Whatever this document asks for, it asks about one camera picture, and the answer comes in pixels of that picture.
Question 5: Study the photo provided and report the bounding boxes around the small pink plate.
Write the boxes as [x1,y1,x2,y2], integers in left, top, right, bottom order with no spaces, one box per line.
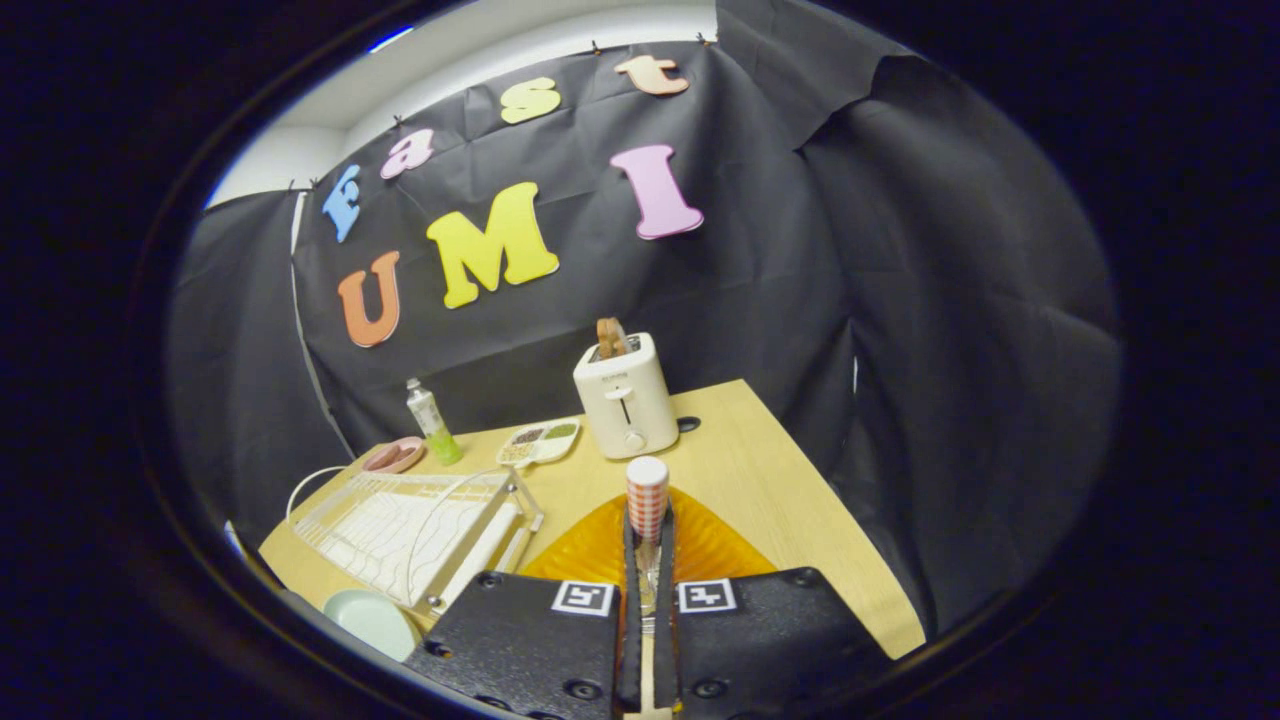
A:
[362,436,427,475]

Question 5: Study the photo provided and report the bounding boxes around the white divided grain tray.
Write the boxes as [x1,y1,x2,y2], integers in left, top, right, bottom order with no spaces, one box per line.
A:
[496,418,581,470]

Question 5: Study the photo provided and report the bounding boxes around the green drink bottle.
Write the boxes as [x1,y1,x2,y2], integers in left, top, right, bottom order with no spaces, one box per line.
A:
[406,378,464,467]

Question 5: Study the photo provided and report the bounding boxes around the white ribbed drain tray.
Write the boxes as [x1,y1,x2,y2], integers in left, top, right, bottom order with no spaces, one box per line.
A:
[330,490,521,606]

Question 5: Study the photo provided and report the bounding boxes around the white toaster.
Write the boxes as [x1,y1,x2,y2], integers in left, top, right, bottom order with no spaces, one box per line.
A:
[573,332,680,461]

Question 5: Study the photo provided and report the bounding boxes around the white wire dish rack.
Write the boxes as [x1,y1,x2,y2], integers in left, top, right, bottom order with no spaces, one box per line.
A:
[287,465,546,616]

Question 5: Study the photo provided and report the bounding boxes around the spoon with checked handle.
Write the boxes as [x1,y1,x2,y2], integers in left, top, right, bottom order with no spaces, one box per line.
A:
[626,456,670,641]

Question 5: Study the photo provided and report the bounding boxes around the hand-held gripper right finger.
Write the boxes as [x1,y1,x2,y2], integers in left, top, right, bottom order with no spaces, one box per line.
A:
[655,487,891,716]

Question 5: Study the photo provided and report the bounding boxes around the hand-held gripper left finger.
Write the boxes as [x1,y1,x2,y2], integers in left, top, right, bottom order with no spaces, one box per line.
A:
[405,492,642,720]

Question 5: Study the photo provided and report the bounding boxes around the light green plate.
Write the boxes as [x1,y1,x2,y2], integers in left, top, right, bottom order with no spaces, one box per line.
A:
[323,588,423,663]

